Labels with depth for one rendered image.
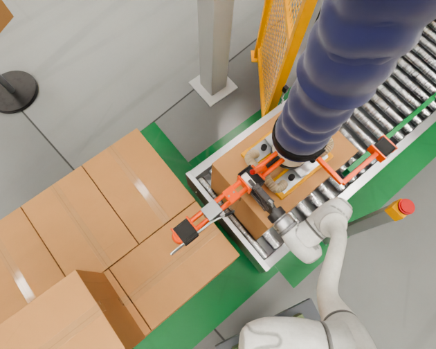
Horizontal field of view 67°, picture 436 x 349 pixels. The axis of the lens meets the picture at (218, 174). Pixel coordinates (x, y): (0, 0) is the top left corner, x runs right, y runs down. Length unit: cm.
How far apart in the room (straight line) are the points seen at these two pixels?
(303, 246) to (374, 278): 138
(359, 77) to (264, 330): 63
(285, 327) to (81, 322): 93
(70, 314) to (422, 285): 228
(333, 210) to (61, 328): 117
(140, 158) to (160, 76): 111
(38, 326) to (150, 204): 79
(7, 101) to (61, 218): 142
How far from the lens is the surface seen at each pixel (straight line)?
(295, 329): 85
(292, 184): 154
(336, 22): 82
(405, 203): 164
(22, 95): 317
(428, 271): 287
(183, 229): 132
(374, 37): 79
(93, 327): 153
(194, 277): 186
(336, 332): 89
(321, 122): 110
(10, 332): 166
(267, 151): 158
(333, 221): 128
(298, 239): 134
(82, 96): 301
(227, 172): 154
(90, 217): 201
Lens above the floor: 240
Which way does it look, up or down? 71 degrees down
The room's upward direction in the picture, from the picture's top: 5 degrees clockwise
